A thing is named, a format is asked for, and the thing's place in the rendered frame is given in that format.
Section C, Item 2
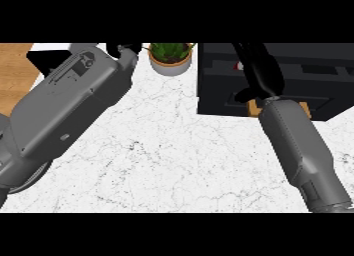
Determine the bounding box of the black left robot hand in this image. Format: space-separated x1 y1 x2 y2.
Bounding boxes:
105 42 144 59

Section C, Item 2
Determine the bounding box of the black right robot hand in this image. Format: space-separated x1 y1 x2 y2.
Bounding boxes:
232 42 287 104

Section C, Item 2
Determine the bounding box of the dark grey open drawer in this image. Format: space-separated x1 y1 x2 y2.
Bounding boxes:
197 42 354 122

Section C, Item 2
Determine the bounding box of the green potted plant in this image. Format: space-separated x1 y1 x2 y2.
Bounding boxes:
145 42 197 77

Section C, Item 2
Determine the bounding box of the brown wooden block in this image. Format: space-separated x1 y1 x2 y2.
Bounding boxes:
247 98 315 120

